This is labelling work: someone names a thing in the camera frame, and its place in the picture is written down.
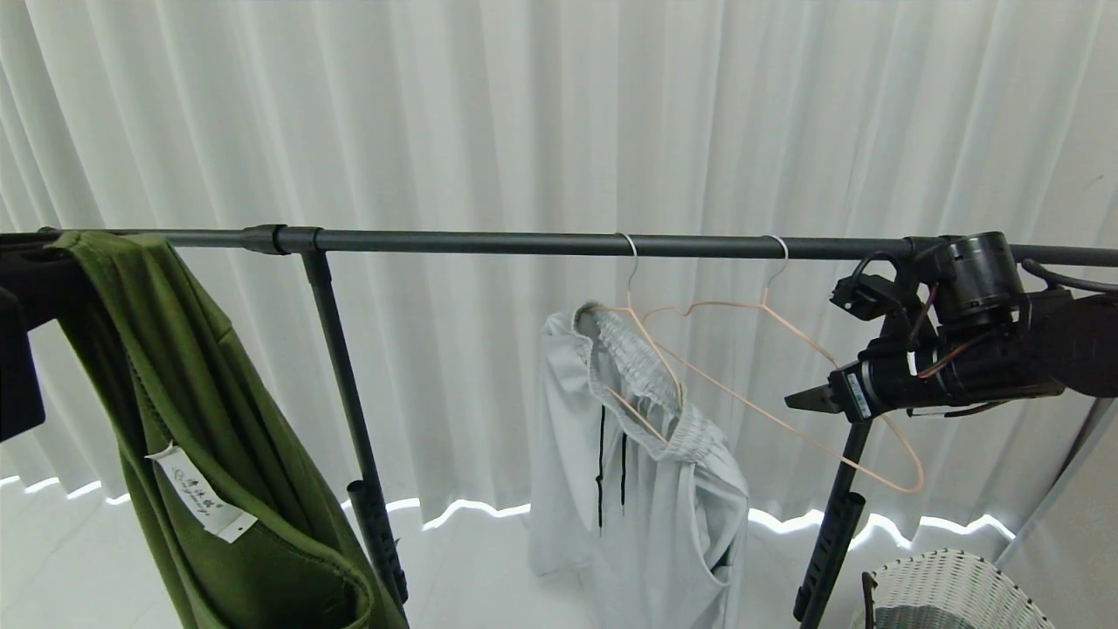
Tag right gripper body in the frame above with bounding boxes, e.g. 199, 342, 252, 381
828, 335, 1064, 424

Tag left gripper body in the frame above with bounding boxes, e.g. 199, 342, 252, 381
0, 287, 46, 443

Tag white laundry basket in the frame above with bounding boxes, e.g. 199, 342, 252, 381
852, 549, 1055, 629

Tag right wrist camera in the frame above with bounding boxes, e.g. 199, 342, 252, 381
830, 273, 914, 346

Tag pink clothes hanger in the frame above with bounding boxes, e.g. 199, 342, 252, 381
642, 236, 925, 494
587, 234, 687, 442

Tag green garment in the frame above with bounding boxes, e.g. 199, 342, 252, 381
48, 232, 409, 629

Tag pale grey shorts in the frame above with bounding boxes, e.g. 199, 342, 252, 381
527, 301, 750, 629

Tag black clothes rack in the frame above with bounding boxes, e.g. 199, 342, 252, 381
0, 225, 1118, 629

